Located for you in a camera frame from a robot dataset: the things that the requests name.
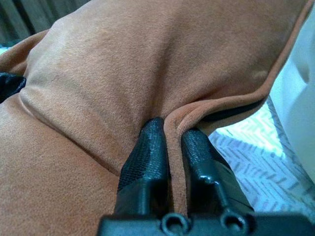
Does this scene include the white patterned mattress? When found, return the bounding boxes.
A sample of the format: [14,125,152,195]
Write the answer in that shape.
[209,95,315,222]

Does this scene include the dark brown curtain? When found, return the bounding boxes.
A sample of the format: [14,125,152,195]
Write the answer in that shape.
[0,0,63,44]

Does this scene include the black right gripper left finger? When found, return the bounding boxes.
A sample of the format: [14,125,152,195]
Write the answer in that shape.
[115,117,171,218]

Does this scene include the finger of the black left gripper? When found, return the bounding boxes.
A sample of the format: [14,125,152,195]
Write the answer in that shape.
[0,72,27,104]

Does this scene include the orange suede pillow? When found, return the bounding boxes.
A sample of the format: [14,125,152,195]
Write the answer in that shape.
[0,0,315,236]

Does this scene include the cream padded headboard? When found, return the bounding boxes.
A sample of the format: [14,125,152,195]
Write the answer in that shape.
[268,7,315,158]

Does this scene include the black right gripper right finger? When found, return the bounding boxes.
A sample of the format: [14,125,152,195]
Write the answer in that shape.
[181,129,254,218]

